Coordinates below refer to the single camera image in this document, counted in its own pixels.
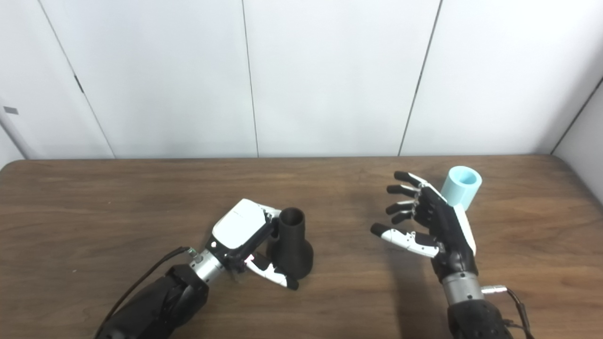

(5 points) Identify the light-blue short hose tube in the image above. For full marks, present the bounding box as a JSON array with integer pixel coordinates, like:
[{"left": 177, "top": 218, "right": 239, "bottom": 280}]
[{"left": 441, "top": 166, "right": 483, "bottom": 211}]

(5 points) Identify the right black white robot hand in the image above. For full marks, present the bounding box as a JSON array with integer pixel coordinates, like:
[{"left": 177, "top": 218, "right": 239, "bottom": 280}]
[{"left": 370, "top": 171, "right": 479, "bottom": 283}]

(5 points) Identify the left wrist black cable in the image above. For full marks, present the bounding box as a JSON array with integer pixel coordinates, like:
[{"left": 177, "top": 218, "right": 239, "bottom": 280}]
[{"left": 94, "top": 246, "right": 201, "bottom": 339}]

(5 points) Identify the black funnel-shaped nozzle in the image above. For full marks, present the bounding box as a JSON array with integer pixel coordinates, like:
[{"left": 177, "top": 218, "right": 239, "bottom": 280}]
[{"left": 266, "top": 207, "right": 314, "bottom": 281}]

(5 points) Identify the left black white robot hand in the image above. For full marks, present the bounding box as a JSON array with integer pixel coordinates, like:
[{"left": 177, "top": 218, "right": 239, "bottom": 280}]
[{"left": 204, "top": 198, "right": 300, "bottom": 291}]

